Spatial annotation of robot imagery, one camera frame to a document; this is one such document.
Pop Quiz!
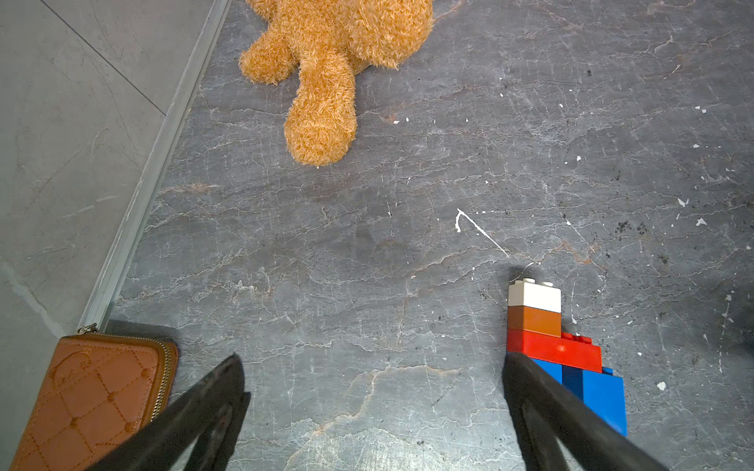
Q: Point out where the orange lego brick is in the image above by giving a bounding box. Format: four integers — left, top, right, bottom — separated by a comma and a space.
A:
508, 305, 562, 338

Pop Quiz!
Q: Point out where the brown block at left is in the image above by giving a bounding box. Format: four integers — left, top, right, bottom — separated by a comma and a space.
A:
10, 325, 179, 470

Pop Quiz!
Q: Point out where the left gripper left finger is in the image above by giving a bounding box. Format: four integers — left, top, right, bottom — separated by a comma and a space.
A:
90, 353, 251, 470

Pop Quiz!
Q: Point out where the blue lego brick bottom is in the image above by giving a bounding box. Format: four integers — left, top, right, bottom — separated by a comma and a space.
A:
563, 366, 628, 437

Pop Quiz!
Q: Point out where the brown teddy bear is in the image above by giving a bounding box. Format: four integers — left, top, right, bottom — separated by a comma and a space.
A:
239, 0, 433, 167

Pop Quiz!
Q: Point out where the blue lego brick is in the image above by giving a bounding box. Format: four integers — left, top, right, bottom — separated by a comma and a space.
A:
563, 366, 628, 437
532, 359, 564, 384

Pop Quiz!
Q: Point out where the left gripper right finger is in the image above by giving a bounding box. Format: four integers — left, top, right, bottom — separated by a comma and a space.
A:
502, 352, 667, 470

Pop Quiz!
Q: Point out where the white lego brick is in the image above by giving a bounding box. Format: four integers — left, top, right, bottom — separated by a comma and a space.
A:
508, 278, 562, 314

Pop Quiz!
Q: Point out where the red long lego brick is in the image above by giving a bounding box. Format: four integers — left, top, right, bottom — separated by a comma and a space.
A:
507, 329, 603, 373

